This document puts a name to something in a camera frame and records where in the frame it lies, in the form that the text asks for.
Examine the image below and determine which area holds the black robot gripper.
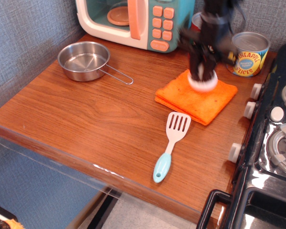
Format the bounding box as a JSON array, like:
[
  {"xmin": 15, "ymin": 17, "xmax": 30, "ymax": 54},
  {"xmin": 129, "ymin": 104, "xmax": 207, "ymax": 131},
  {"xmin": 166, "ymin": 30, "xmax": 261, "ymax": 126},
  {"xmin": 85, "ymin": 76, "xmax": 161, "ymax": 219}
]
[{"xmin": 178, "ymin": 0, "xmax": 239, "ymax": 81}]

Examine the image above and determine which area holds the white drain cover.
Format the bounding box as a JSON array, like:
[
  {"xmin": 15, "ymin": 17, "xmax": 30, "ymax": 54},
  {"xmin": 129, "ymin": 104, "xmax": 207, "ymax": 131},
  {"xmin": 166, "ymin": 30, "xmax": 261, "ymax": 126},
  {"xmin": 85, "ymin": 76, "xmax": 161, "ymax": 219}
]
[{"xmin": 187, "ymin": 70, "xmax": 218, "ymax": 92}]

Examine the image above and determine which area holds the orange cloth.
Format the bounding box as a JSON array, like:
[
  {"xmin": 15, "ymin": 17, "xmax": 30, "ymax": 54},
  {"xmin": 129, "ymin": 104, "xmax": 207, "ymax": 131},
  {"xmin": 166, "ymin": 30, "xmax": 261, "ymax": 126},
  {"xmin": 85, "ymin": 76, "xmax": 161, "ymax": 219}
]
[{"xmin": 155, "ymin": 70, "xmax": 238, "ymax": 126}]

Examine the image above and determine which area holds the small steel pan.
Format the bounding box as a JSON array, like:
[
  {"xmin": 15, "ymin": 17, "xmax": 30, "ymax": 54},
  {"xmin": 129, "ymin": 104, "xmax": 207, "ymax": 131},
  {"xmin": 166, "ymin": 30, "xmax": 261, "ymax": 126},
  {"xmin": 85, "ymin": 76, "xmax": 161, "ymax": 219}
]
[{"xmin": 57, "ymin": 41, "xmax": 133, "ymax": 85}]

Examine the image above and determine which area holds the tomato sauce can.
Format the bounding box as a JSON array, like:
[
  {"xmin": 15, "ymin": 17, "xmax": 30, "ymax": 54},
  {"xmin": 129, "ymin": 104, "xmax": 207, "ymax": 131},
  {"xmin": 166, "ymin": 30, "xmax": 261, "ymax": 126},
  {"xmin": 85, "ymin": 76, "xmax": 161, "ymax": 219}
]
[{"xmin": 187, "ymin": 11, "xmax": 204, "ymax": 60}]

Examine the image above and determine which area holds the pineapple slices can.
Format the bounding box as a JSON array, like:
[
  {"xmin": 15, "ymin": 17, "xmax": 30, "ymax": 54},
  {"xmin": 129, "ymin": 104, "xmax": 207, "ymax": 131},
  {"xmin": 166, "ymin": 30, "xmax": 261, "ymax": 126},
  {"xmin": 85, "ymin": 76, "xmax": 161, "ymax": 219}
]
[{"xmin": 227, "ymin": 31, "xmax": 270, "ymax": 77}]

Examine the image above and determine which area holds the teal toy microwave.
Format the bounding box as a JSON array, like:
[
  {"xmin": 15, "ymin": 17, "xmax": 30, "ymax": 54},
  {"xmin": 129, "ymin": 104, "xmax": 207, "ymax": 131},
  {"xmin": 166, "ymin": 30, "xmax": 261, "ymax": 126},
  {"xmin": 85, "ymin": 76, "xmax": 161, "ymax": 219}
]
[{"xmin": 75, "ymin": 0, "xmax": 195, "ymax": 53}]

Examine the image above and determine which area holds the orange microwave plate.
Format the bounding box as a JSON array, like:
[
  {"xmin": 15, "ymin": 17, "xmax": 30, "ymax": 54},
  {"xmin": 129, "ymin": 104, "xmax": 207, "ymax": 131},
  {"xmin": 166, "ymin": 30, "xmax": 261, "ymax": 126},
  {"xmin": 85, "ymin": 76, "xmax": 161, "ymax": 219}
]
[{"xmin": 107, "ymin": 6, "xmax": 129, "ymax": 26}]

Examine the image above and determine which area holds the black toy stove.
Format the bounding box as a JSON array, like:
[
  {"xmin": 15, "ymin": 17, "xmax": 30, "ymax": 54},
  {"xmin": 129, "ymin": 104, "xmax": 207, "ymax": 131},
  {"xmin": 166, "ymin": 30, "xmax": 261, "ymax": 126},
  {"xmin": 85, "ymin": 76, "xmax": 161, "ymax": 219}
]
[{"xmin": 197, "ymin": 44, "xmax": 286, "ymax": 229}]

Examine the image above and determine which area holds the white spatula teal handle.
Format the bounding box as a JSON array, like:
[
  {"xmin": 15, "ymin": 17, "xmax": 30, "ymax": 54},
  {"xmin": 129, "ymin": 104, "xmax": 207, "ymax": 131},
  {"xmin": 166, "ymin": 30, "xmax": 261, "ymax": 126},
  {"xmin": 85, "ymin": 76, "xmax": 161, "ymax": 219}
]
[{"xmin": 153, "ymin": 112, "xmax": 191, "ymax": 183}]

